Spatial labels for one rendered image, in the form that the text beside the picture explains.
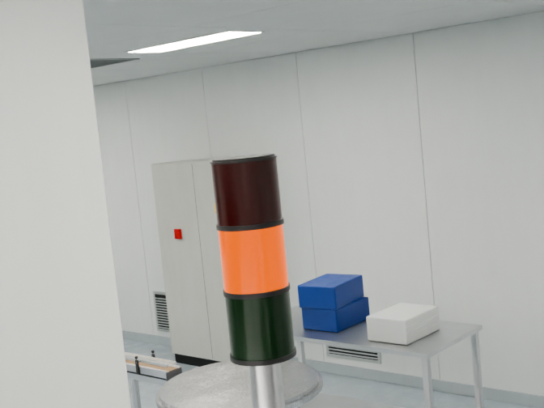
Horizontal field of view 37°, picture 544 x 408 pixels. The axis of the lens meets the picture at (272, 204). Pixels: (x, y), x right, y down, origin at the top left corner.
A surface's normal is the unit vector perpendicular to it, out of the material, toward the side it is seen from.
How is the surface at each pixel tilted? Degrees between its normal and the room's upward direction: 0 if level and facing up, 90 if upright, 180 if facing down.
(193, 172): 90
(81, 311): 90
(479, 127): 90
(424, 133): 90
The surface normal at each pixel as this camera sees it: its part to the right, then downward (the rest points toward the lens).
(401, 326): -0.67, 0.14
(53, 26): 0.75, 0.00
